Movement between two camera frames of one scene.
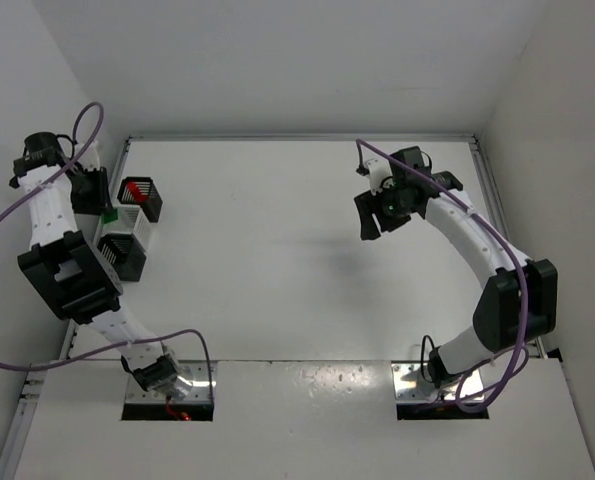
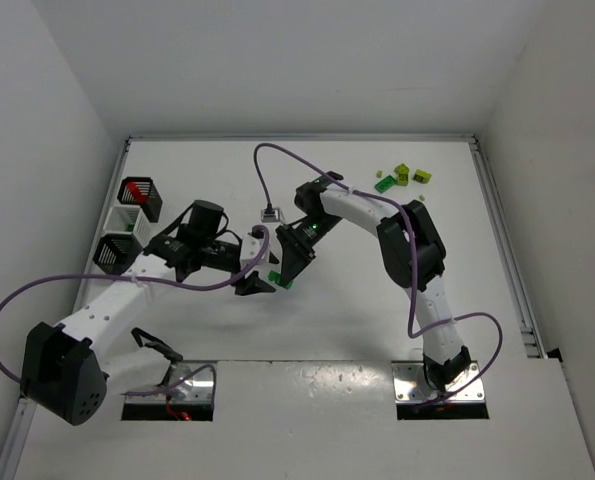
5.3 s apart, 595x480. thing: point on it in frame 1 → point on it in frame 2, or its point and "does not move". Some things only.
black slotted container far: x=143 y=192 does not move
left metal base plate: x=198 y=393 does not move
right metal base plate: x=412 y=382 does not move
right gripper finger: x=365 y=204 → x=295 y=255
